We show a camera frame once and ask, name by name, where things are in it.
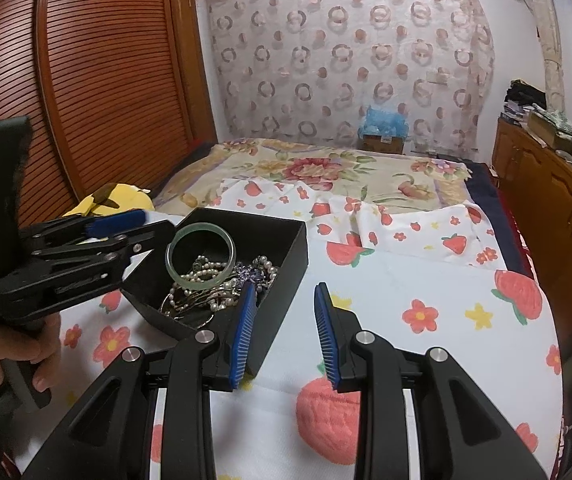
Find small brown cardboard box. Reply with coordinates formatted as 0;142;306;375
360;136;404;155

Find green jade bangle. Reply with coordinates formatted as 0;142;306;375
164;222;236;292

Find purple butterfly hair pin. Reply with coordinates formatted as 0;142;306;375
232;256;280;292

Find circle pattern lace curtain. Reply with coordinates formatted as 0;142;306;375
206;0;494;157

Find strawberry flower print cloth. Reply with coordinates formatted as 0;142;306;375
5;176;565;480

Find person's left hand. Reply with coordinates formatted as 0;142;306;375
0;313;62;392

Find yellow plush toy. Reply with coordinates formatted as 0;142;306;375
65;183;155;217

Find brown louvered wardrobe door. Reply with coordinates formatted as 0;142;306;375
0;0;216;226

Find black square jewelry box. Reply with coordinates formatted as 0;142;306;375
121;208;309;375

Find floral bed cover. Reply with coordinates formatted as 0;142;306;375
154;136;532;281

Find long white pearl necklace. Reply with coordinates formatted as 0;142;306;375
160;253;281;322

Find blue plastic bag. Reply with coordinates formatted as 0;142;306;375
358;106;408;141

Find brown wooden sideboard cabinet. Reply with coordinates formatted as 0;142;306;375
492;118;572;354

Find clutter pile on sideboard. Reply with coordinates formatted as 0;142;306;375
501;79;572;166

